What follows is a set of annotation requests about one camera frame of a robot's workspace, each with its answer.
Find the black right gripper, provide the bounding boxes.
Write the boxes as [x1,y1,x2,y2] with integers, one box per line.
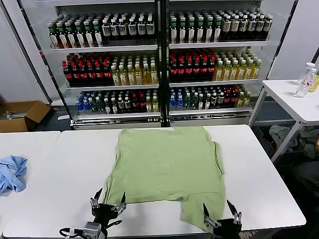
[203,199,243,239]

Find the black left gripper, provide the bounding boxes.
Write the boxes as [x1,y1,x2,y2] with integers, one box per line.
[90,188,127,226]

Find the light green t-shirt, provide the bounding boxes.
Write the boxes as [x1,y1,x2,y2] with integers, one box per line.
[102,126,227,231]

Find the person in dark clothes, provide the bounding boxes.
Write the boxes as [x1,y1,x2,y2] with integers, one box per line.
[290,159,319,202]

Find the white drinks shelf unit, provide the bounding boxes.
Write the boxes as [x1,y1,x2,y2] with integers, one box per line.
[166,0,275,128]
[34,0,162,130]

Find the black plastic crate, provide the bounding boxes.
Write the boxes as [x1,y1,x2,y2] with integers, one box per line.
[256,125,277,156]

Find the white shelf board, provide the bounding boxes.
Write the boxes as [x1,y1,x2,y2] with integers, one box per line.
[65,84,160,90]
[168,40,272,49]
[74,112,161,119]
[168,79,260,88]
[50,44,159,52]
[168,107,252,117]

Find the crumpled light blue shirt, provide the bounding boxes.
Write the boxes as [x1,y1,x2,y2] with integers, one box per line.
[0,154,28,197]

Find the grey green cloth pile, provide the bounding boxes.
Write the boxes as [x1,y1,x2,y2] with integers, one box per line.
[299,125,319,160]

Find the open cardboard box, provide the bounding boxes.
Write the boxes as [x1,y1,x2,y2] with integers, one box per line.
[0,100,52,133]

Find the grey metal brackets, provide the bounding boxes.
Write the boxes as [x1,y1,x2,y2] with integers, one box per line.
[3,111,29,120]

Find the white side table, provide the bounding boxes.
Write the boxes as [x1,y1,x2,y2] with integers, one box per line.
[248,79,319,165]

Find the clear bottle white cap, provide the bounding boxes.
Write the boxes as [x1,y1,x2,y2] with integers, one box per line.
[296,62,317,98]

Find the yellow juice bottle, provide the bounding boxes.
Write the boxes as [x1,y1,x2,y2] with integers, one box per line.
[308,71,319,93]

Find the dark bottle green cap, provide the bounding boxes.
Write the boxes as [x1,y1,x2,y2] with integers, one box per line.
[213,16,222,42]
[178,17,187,43]
[48,22,60,48]
[169,17,178,43]
[74,21,86,48]
[83,21,95,47]
[204,16,214,43]
[56,22,68,48]
[187,17,196,43]
[196,17,205,43]
[65,21,77,48]
[92,20,103,47]

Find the dark bottle white blue label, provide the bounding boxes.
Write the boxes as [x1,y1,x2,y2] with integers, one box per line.
[110,17,119,41]
[128,16,137,40]
[256,14,265,40]
[239,15,248,40]
[264,14,273,40]
[137,16,146,40]
[118,17,128,40]
[247,14,257,40]
[146,15,155,40]
[101,18,111,42]

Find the dark bottle beige label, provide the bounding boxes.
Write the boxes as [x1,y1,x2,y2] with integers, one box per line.
[221,15,231,40]
[230,15,240,40]

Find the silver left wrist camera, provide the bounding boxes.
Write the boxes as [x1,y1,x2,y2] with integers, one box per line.
[83,222,102,237]

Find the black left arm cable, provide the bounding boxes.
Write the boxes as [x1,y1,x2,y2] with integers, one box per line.
[58,219,123,238]

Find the black shelf post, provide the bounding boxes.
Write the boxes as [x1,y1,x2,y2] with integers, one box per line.
[156,0,172,128]

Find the glass door black frame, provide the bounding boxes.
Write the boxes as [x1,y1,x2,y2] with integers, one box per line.
[249,0,300,126]
[0,0,74,125]

